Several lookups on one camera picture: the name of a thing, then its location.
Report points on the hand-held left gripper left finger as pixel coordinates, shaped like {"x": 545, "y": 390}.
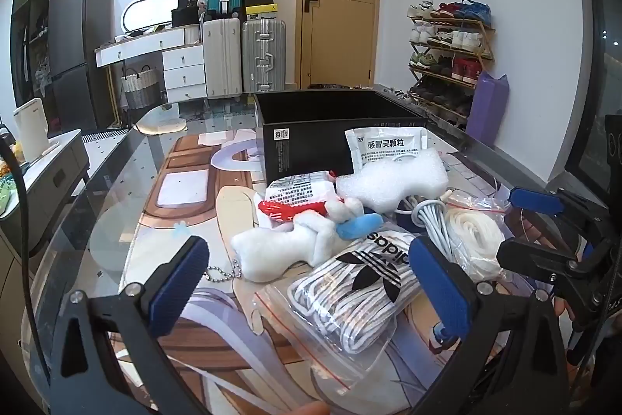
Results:
{"x": 180, "y": 283}

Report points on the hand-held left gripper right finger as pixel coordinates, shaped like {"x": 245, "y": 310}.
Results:
{"x": 440, "y": 286}

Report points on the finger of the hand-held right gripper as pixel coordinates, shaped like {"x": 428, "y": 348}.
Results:
{"x": 534, "y": 200}
{"x": 529, "y": 254}

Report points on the zip bag of striped shoelaces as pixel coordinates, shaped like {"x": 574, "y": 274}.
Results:
{"x": 350, "y": 298}

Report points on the white blue plush toy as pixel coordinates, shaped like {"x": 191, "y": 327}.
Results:
{"x": 272, "y": 249}

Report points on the white foam wrap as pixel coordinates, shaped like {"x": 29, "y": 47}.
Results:
{"x": 388, "y": 186}

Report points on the white red snack packet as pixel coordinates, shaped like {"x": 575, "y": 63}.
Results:
{"x": 296, "y": 191}

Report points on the white medicine sachet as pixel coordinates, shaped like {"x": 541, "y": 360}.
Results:
{"x": 384, "y": 147}

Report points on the black cardboard box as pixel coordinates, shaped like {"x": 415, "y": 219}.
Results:
{"x": 301, "y": 142}

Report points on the printed cartoon table mat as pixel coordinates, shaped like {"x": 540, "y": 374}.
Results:
{"x": 194, "y": 211}

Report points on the purple bag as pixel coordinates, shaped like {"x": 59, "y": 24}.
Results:
{"x": 488, "y": 108}

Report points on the wooden shoe rack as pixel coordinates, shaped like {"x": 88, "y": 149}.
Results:
{"x": 478, "y": 55}

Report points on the white round stool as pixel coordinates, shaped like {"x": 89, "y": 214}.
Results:
{"x": 160, "y": 123}

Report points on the black white striped mat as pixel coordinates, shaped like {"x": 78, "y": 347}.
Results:
{"x": 104, "y": 136}

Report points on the grey side cabinet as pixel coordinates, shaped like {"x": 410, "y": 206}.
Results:
{"x": 53, "y": 172}

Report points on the group of assorted shoes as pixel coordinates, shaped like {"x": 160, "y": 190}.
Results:
{"x": 437, "y": 38}

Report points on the woven basket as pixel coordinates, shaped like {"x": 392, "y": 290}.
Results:
{"x": 141, "y": 91}

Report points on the white dressing table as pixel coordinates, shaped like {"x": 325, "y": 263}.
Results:
{"x": 182, "y": 70}

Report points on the white appliance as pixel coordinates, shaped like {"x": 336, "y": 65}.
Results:
{"x": 31, "y": 128}

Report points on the white suitcase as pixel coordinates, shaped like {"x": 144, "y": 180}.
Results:
{"x": 221, "y": 60}

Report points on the silver suitcase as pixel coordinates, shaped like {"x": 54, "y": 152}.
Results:
{"x": 262, "y": 55}

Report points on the dark grey fridge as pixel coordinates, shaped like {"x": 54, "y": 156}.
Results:
{"x": 77, "y": 45}

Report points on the black bag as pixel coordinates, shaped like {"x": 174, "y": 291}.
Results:
{"x": 184, "y": 11}

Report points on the oval mirror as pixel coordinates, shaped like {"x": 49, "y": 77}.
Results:
{"x": 150, "y": 11}

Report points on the black window frame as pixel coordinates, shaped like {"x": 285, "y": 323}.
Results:
{"x": 590, "y": 55}

